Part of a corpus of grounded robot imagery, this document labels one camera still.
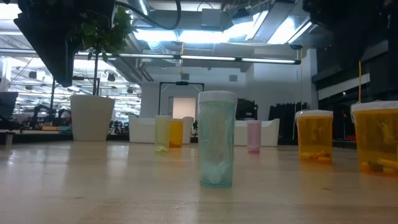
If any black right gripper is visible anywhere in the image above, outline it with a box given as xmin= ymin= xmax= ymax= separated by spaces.
xmin=303 ymin=0 xmax=389 ymax=60

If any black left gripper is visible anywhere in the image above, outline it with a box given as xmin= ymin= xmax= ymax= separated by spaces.
xmin=14 ymin=0 xmax=116 ymax=88

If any orange pill bottle white cap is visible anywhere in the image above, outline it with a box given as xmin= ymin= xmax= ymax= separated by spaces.
xmin=294 ymin=110 xmax=334 ymax=164
xmin=350 ymin=100 xmax=398 ymax=177
xmin=170 ymin=119 xmax=184 ymax=149

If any yellow-green pill bottle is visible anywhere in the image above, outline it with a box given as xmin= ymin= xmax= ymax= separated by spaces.
xmin=154 ymin=115 xmax=172 ymax=153

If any teal pill bottle white cap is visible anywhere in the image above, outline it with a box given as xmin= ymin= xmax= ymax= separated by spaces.
xmin=198 ymin=90 xmax=238 ymax=189

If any white translucent plastic bin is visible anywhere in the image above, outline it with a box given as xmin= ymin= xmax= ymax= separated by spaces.
xmin=234 ymin=118 xmax=280 ymax=147
xmin=129 ymin=115 xmax=194 ymax=144

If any pink pill bottle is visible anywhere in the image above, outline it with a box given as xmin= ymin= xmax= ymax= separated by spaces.
xmin=247 ymin=120 xmax=262 ymax=154

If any green leafy potted plant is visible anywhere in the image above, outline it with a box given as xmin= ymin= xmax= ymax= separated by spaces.
xmin=79 ymin=6 xmax=135 ymax=96

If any white plant pot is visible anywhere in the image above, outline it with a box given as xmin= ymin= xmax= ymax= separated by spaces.
xmin=70 ymin=94 xmax=116 ymax=142

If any black monitor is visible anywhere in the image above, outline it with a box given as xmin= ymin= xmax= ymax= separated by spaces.
xmin=0 ymin=91 xmax=19 ymax=121

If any black curtain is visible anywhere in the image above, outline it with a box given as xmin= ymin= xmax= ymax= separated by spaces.
xmin=269 ymin=101 xmax=308 ymax=146

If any black machine cabinet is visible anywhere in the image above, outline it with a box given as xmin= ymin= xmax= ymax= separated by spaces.
xmin=236 ymin=98 xmax=259 ymax=121

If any long ceiling light strip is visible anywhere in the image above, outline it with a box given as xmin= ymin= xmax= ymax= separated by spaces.
xmin=76 ymin=51 xmax=302 ymax=65

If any yellow hanging cable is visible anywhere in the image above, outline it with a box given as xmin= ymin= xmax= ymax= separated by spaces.
xmin=358 ymin=60 xmax=363 ymax=104

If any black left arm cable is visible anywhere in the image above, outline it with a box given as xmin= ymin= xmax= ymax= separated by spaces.
xmin=114 ymin=0 xmax=183 ymax=31

